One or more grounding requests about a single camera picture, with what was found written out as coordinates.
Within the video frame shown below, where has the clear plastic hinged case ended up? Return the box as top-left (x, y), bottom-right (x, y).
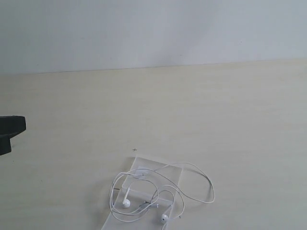
top-left (102, 157), bottom-right (182, 230)

